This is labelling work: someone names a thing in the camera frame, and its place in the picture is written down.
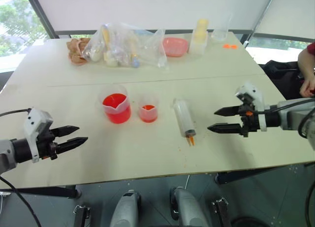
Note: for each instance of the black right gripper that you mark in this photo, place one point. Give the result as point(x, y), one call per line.
point(251, 121)

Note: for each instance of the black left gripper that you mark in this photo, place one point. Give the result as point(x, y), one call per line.
point(46, 145)

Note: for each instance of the person's bare forearm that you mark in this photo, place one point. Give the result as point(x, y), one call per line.
point(305, 64)

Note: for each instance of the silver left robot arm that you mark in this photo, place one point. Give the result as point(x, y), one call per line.
point(7, 150)

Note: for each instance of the large clear syringe orange tip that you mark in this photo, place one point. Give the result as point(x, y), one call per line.
point(184, 118)

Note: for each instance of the large beaker with red liquid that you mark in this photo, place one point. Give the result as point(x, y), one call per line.
point(116, 108)

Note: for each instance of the small beaker with red liquid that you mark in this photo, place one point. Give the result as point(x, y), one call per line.
point(147, 112)

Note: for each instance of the person's bare hand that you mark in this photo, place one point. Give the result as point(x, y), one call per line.
point(308, 87)

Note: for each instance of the black bag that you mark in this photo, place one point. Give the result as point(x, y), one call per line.
point(280, 76)

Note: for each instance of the small orange caps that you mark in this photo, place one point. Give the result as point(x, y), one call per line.
point(230, 46)

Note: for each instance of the black clamp silver latch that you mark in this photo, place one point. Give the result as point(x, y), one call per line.
point(82, 216)
point(221, 212)

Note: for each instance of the clear container yellow lids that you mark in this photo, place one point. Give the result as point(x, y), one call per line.
point(199, 37)

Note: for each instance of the white bottle in bag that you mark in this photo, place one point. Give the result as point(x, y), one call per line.
point(95, 55)

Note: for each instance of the tan crumpled cloth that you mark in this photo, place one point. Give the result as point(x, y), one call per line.
point(75, 51)

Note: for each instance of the empty clear beaker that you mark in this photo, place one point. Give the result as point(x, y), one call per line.
point(220, 32)

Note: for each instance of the pink plastic dish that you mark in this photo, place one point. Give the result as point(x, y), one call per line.
point(175, 46)

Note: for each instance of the grey robot leg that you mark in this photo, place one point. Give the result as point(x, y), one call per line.
point(125, 209)
point(189, 208)

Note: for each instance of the small clear plastic bag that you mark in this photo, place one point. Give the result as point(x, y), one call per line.
point(157, 49)

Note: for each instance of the large clear plastic bag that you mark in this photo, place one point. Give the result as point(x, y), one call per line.
point(115, 44)

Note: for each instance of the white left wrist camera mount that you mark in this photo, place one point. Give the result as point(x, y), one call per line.
point(34, 121)

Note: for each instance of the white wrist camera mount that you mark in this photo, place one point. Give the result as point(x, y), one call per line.
point(257, 95)
point(34, 121)

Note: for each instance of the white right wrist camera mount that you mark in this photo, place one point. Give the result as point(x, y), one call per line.
point(257, 95)

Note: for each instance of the black table frame bar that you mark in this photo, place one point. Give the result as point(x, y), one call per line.
point(44, 191)

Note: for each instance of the dark window frame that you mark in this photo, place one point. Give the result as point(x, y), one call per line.
point(41, 14)

